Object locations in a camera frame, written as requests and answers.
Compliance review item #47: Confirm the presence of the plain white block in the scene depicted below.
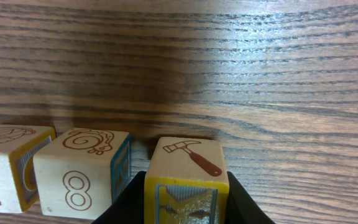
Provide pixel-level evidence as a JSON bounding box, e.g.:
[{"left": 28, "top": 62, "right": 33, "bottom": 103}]
[{"left": 0, "top": 124, "right": 56, "bottom": 213}]

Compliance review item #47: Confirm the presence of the yellow topped wooden block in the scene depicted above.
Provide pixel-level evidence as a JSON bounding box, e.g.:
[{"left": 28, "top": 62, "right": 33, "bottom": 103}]
[{"left": 144, "top": 137, "right": 229, "bottom": 223}]

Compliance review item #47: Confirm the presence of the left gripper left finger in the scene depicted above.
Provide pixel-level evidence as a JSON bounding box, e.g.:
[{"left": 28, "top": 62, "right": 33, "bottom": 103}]
[{"left": 91, "top": 171, "right": 146, "bottom": 224}]

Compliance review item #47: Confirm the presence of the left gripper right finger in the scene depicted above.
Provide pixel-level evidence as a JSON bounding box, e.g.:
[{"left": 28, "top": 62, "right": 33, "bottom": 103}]
[{"left": 227, "top": 172, "right": 275, "bottom": 224}]

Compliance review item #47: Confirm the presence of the white block blue letter side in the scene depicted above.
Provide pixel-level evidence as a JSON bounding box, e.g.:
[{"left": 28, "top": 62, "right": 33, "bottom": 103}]
[{"left": 33, "top": 128, "right": 131, "bottom": 220}]

